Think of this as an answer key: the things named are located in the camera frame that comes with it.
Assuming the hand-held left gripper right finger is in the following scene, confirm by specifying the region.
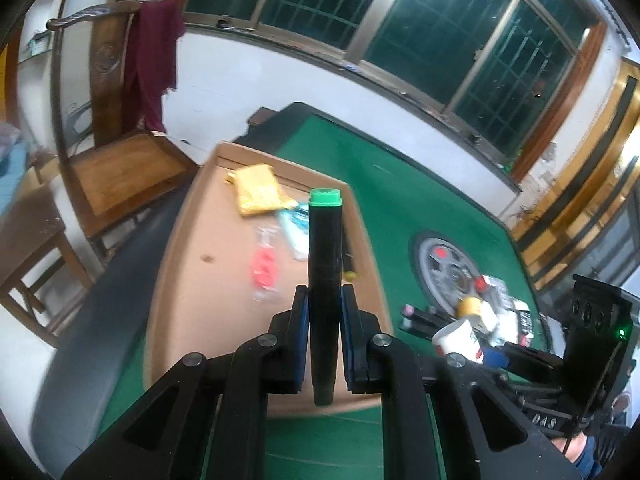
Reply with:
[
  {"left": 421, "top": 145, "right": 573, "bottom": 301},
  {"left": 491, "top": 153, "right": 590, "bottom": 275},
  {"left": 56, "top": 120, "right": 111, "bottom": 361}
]
[{"left": 341, "top": 284, "right": 583, "bottom": 480}]

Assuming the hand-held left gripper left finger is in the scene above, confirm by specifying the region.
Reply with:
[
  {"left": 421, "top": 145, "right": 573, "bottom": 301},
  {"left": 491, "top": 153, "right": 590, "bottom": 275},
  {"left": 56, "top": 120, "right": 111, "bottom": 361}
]
[{"left": 60, "top": 285, "right": 311, "bottom": 480}]

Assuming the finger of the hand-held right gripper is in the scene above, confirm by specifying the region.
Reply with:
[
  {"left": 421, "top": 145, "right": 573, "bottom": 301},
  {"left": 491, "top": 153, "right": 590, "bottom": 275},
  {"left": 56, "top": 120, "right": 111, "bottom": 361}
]
[
  {"left": 487, "top": 342, "right": 566, "bottom": 378},
  {"left": 500, "top": 376, "right": 563, "bottom": 403}
]

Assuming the white medicine bottle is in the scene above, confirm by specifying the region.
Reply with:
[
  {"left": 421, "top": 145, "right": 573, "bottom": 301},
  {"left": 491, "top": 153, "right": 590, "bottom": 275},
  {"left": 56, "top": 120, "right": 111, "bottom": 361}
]
[{"left": 431, "top": 317, "right": 486, "bottom": 366}]

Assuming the black marker green cap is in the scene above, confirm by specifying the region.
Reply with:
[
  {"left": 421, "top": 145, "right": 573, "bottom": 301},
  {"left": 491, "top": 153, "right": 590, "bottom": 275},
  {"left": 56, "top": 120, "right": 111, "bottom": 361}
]
[{"left": 307, "top": 187, "right": 346, "bottom": 406}]

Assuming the shallow cardboard box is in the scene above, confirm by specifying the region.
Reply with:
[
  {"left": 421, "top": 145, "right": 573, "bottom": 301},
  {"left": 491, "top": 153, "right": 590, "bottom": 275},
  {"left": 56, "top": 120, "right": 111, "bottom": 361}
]
[{"left": 145, "top": 141, "right": 393, "bottom": 418}]

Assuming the black carton white print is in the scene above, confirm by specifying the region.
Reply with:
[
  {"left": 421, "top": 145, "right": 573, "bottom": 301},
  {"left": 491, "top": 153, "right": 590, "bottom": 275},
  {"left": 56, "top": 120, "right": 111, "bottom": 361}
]
[{"left": 510, "top": 300, "right": 535, "bottom": 346}]

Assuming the red and white barcode box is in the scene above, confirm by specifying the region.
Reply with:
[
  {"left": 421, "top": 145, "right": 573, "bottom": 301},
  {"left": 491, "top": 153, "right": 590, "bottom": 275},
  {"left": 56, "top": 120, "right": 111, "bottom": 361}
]
[{"left": 475, "top": 274, "right": 513, "bottom": 306}]

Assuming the long black case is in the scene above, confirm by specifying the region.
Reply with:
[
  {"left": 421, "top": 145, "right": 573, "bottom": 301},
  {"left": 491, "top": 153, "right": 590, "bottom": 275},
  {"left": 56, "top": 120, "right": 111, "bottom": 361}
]
[{"left": 400, "top": 304, "right": 458, "bottom": 338}]

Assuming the red items clear packet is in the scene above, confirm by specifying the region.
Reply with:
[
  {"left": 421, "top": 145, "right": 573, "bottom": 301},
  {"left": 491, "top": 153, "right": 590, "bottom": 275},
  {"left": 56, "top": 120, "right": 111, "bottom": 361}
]
[{"left": 247, "top": 225, "right": 283, "bottom": 303}]

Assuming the small black yellow object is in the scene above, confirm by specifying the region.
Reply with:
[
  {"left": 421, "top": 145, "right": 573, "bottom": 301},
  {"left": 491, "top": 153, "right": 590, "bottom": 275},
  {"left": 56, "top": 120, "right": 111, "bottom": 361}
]
[{"left": 341, "top": 232, "right": 361, "bottom": 283}]

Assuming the person's leg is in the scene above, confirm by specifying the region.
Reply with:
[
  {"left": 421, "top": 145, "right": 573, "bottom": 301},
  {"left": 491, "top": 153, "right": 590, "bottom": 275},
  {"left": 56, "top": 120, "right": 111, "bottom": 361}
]
[{"left": 565, "top": 425, "right": 631, "bottom": 480}]

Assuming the teal and white packet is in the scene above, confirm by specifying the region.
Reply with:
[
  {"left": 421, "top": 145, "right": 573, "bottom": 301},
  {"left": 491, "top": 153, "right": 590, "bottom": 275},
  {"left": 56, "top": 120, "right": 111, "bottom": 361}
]
[{"left": 274, "top": 202, "right": 313, "bottom": 262}]

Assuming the grey round table hub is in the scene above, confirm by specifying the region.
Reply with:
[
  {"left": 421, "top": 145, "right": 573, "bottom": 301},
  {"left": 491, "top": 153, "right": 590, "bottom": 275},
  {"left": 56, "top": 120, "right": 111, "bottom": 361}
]
[{"left": 411, "top": 230, "right": 506, "bottom": 313}]

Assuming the wooden framed glass door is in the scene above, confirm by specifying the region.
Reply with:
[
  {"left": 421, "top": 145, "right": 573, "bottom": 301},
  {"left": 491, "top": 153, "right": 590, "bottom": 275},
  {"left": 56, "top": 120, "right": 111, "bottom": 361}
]
[{"left": 510, "top": 57, "right": 640, "bottom": 291}]

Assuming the yellow foil packet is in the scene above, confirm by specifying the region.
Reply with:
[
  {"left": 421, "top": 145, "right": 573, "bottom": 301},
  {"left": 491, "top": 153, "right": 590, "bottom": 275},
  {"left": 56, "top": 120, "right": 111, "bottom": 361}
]
[{"left": 222, "top": 164, "right": 296, "bottom": 218}]

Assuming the wooden chair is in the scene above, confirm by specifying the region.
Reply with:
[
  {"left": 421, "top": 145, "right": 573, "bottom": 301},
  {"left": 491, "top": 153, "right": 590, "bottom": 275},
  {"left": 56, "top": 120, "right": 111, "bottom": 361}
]
[{"left": 46, "top": 1, "right": 201, "bottom": 261}]

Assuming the wooden stool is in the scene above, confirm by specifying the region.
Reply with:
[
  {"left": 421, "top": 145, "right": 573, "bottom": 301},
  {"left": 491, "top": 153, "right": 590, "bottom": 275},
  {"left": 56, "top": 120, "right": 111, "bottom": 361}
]
[{"left": 0, "top": 185, "right": 96, "bottom": 348}]

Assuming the maroon cloth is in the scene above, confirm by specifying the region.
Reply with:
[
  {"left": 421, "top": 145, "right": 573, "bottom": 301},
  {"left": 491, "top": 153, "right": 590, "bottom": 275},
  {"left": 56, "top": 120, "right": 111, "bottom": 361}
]
[{"left": 122, "top": 0, "right": 187, "bottom": 133}]

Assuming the barred window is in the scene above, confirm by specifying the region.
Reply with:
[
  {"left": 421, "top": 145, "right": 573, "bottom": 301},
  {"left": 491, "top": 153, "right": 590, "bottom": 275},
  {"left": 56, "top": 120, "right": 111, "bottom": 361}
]
[{"left": 117, "top": 0, "right": 608, "bottom": 181}]

